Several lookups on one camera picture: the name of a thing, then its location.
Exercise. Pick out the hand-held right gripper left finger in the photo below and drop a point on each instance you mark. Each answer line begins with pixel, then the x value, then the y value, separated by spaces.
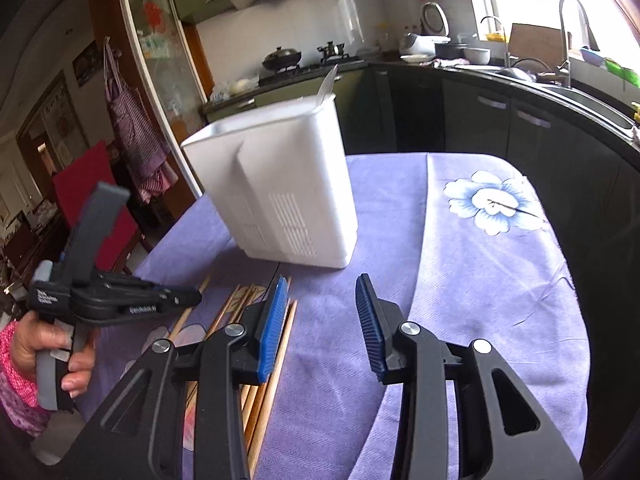
pixel 272 332

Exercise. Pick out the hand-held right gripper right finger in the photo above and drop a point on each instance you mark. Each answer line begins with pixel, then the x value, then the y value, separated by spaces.
pixel 369 332

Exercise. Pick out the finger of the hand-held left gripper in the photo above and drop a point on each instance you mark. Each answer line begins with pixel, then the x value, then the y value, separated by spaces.
pixel 175 294

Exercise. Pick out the pile of wooden chopsticks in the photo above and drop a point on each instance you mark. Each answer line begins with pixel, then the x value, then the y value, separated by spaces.
pixel 285 340

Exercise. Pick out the white plastic utensil holder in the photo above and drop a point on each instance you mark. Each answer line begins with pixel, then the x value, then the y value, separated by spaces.
pixel 300 185

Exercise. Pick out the person's left forearm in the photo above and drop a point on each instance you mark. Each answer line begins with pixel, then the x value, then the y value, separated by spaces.
pixel 15 405

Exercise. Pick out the person's left hand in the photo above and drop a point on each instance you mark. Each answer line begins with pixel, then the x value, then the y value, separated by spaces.
pixel 25 345

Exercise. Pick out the red chair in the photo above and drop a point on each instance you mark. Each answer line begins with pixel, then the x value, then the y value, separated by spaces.
pixel 95 200

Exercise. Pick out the purple floral tablecloth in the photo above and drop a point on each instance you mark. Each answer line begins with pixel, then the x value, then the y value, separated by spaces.
pixel 450 285

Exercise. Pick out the checkered apron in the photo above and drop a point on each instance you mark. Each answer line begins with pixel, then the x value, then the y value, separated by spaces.
pixel 135 125

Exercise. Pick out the framed calligraphy picture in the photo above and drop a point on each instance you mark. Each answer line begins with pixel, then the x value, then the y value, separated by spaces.
pixel 57 125

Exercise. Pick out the frosted glass sliding door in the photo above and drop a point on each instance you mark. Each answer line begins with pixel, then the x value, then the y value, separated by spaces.
pixel 160 70

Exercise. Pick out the plastic bag with food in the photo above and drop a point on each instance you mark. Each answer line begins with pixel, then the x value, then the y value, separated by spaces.
pixel 237 87

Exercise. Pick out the green drawer cabinet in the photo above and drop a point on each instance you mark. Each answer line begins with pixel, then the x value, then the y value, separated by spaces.
pixel 280 92

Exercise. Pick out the dark lower kitchen cabinets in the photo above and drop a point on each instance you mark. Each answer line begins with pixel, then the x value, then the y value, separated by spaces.
pixel 475 120

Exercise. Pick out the black wok with lid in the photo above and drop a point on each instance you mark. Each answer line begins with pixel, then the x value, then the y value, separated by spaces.
pixel 282 57

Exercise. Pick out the black gas stove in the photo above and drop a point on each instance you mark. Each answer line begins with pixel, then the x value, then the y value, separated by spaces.
pixel 310 69

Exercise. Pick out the white plate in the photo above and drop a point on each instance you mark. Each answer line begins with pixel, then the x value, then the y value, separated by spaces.
pixel 412 58

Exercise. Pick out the crumpled dish cloth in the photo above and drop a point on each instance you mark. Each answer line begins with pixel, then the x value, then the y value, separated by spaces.
pixel 445 63

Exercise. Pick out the small black lidded pot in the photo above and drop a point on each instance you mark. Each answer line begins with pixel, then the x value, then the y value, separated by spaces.
pixel 332 51

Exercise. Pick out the black inner cooking pot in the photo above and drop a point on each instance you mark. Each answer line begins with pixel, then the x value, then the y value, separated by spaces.
pixel 450 51

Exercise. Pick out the clear oil bottle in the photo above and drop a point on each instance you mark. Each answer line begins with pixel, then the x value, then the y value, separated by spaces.
pixel 384 37

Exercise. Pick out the white bowl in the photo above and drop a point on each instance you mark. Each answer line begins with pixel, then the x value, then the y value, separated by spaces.
pixel 476 56

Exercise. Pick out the white rice cooker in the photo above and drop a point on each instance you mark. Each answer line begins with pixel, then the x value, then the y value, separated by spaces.
pixel 425 35

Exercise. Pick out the small steel faucet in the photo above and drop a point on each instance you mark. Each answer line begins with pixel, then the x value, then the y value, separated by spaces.
pixel 506 50

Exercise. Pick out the steel double sink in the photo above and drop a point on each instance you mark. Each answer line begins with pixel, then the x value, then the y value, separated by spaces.
pixel 590 102

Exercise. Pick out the yellow container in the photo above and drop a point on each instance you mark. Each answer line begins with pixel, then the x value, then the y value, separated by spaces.
pixel 495 36

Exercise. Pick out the brown cutting board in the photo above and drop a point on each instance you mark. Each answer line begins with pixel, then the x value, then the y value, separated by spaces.
pixel 537 45

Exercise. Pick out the tall steel faucet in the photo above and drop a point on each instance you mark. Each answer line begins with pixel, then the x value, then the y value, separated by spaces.
pixel 565 60

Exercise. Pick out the yellow soap pump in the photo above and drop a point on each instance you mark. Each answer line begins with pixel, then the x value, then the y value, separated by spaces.
pixel 636 109

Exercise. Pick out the blue plastic basin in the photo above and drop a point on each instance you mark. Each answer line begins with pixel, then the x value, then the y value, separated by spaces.
pixel 592 56

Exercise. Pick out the green plastic container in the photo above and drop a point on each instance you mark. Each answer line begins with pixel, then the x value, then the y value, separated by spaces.
pixel 622 71

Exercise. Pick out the dark wall poster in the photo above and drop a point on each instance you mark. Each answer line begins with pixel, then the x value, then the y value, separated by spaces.
pixel 86 62

